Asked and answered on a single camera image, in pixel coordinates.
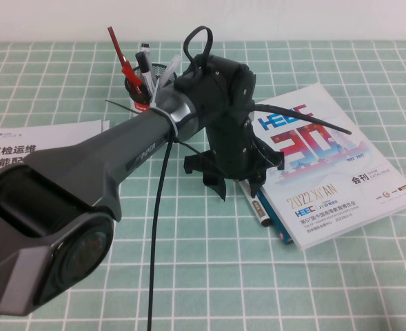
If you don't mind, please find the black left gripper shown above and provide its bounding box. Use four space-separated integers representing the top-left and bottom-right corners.
183 106 283 203

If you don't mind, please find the white marker with black cap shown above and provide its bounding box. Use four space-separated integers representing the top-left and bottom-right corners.
134 51 160 95
238 180 273 229

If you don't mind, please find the clear plastic pen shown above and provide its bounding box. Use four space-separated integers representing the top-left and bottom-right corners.
158 54 184 89

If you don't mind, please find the black mesh pen holder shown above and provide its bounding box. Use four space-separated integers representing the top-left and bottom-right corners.
123 61 179 117

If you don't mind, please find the red pen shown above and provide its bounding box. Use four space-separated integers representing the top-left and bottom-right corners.
107 25 144 94

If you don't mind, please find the white HEEC catalogue book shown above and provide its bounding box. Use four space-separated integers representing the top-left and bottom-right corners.
243 82 406 252

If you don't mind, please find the black zip tie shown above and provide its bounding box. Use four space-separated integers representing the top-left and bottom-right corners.
105 99 136 114

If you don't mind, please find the green checked tablecloth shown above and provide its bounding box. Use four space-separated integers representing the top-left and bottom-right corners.
0 40 406 331

